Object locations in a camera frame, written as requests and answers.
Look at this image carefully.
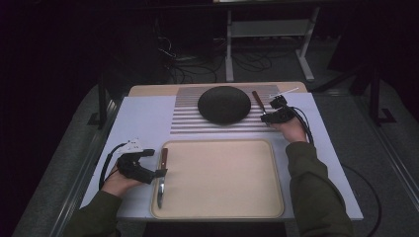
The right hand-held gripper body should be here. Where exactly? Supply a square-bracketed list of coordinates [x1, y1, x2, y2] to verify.
[268, 87, 300, 124]

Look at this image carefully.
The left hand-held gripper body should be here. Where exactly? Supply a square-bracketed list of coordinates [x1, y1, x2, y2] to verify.
[117, 139, 156, 186]

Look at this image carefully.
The brown handled fork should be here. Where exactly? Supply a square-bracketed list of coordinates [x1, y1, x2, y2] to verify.
[251, 91, 270, 125]

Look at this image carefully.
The brown handled knife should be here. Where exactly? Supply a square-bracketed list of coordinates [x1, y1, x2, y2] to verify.
[156, 147, 169, 209]

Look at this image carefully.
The dark round plate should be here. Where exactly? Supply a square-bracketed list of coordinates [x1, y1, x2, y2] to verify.
[197, 86, 252, 125]

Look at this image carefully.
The beige tray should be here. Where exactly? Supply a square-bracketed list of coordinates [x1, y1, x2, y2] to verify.
[150, 137, 285, 220]

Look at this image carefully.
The person's right hand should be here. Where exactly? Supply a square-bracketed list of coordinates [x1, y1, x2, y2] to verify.
[277, 117, 309, 143]

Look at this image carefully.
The person's left hand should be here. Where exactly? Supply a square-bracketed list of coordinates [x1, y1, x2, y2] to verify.
[101, 167, 143, 198]

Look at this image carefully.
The striped woven placemat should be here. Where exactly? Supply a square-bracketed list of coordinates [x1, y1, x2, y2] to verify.
[169, 84, 285, 135]

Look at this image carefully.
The black metal stand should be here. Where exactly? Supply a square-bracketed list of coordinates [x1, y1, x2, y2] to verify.
[87, 53, 112, 130]
[369, 60, 398, 126]

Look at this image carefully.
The right hand-held gripper black cable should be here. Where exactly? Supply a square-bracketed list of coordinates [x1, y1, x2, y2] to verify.
[291, 106, 316, 146]

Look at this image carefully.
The hand-held gripper black cable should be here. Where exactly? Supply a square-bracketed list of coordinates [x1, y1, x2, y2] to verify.
[98, 142, 128, 193]
[291, 106, 316, 146]

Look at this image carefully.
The left hand-held gripper black cable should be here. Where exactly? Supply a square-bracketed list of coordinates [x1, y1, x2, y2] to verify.
[98, 142, 128, 193]

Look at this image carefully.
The tangle of black floor cables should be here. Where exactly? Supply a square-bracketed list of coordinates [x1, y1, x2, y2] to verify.
[154, 19, 220, 84]
[230, 42, 299, 73]

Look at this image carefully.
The grey metal rail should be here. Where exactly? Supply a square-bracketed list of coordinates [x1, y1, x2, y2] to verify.
[48, 97, 125, 237]
[355, 97, 419, 208]

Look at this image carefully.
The white metal desk frame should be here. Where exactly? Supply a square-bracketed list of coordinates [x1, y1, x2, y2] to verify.
[224, 6, 321, 83]

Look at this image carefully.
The black floor cable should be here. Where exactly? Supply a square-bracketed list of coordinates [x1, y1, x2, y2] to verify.
[340, 163, 383, 237]

